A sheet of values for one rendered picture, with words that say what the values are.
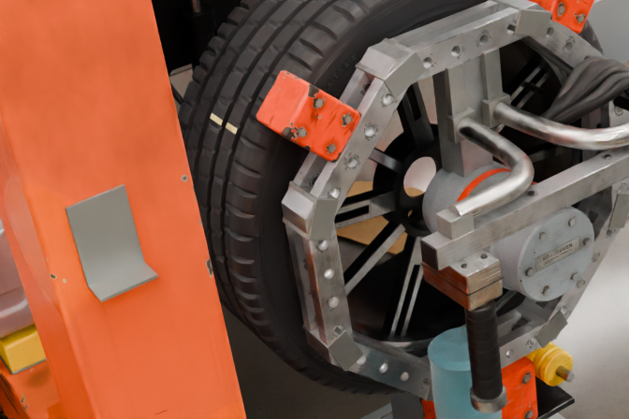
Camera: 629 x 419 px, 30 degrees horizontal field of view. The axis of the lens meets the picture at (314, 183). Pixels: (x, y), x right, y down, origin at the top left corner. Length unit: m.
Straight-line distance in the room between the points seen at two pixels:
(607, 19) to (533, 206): 0.86
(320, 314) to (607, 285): 1.51
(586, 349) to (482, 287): 1.42
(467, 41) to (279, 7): 0.27
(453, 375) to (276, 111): 0.42
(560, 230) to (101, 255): 0.62
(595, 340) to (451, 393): 1.24
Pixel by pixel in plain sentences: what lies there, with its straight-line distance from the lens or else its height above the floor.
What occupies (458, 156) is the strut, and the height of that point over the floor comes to 0.94.
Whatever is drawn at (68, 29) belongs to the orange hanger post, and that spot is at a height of 1.34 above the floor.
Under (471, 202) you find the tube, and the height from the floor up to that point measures 1.01.
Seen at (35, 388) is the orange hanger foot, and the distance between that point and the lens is 1.76.
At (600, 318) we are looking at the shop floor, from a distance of 2.83.
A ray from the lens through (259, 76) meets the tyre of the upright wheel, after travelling 1.51.
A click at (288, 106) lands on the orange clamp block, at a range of 1.39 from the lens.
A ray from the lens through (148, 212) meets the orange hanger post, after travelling 1.14.
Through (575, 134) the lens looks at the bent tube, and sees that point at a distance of 1.46.
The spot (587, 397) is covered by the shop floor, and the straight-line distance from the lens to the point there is 2.62.
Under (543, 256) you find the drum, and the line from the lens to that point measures 1.50.
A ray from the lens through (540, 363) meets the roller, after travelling 1.86.
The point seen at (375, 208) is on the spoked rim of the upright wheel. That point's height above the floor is 0.86.
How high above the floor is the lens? 1.69
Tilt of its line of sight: 29 degrees down
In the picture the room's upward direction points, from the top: 10 degrees counter-clockwise
